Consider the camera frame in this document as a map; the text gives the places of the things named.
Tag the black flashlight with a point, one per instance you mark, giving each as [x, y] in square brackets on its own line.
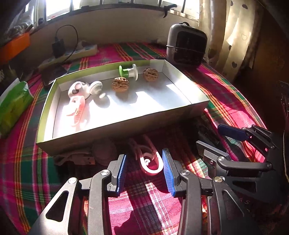
[209, 134]

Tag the brown walnut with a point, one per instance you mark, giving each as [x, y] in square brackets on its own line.
[120, 84]
[150, 74]

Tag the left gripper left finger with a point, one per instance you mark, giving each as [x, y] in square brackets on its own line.
[63, 214]

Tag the pink white clip massager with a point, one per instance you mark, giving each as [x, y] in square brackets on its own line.
[75, 109]

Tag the white round cap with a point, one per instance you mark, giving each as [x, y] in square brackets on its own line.
[104, 151]

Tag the pink cup-shaped piece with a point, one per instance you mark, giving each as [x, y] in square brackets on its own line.
[147, 155]

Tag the orange box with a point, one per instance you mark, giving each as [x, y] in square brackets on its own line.
[14, 47]

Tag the small white mushroom massager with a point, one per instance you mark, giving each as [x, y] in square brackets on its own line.
[96, 89]

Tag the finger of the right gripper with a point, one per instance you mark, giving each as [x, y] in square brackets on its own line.
[260, 138]
[220, 164]

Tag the round white dome massager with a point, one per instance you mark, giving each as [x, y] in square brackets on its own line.
[79, 88]

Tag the plastic bags pile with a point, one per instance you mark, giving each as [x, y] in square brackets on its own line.
[20, 24]

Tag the plaid pink green cloth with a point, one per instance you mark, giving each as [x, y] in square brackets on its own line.
[29, 178]

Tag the black charger adapter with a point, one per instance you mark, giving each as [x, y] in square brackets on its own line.
[58, 47]

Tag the green white spool roller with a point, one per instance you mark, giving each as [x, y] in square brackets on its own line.
[129, 72]

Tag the grey black mini heater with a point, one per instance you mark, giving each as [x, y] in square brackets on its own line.
[186, 45]

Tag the black smartphone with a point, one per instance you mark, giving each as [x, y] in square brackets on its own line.
[49, 74]

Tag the heart pattern curtain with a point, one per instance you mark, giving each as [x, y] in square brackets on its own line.
[232, 29]

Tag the white power strip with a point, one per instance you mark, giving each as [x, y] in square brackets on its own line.
[84, 52]

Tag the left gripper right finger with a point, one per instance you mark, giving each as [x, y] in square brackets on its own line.
[225, 213]

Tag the green tissue pack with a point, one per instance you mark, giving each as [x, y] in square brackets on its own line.
[14, 101]

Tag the white green cardboard box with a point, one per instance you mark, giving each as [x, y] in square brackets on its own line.
[144, 106]

